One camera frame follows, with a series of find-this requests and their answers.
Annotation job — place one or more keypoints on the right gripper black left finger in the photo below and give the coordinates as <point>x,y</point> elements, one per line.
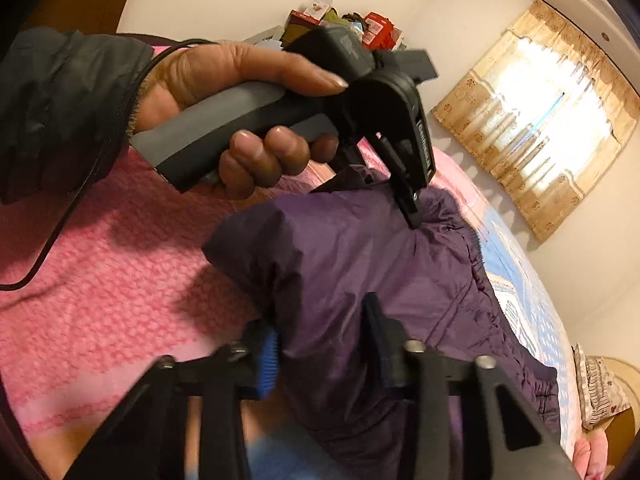
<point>177,408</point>

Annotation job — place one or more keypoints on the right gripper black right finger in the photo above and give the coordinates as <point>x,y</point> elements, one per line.
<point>465,419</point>

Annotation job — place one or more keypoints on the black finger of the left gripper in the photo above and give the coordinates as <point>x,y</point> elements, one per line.
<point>404,196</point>

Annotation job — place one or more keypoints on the dark purple puffer jacket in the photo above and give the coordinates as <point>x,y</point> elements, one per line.
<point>308,261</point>

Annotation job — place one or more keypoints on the black jacket sleeve forearm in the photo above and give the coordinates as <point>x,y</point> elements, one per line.
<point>63,98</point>

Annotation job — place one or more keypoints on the person's left hand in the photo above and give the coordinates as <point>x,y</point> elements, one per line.
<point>190,75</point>

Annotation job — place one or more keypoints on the red gift bag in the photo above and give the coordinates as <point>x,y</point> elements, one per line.
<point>380,33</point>

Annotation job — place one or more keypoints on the brown wooden desk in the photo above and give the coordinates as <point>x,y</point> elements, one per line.
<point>302,33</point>

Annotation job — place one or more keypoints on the white greeting card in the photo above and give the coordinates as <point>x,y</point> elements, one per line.
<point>317,9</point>

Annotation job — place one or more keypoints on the beige patterned window curtain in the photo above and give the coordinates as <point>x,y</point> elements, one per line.
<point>546,112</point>

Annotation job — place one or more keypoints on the pink and blue bed blanket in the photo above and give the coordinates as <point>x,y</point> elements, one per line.
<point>98,283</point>

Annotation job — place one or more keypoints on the grey patterned pillow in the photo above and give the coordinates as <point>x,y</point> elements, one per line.
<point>600,386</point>

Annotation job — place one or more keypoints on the folded pink quilt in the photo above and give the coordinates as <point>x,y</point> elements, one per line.
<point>591,455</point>

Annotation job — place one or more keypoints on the cream wooden headboard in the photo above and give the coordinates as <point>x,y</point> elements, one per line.
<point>622,429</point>

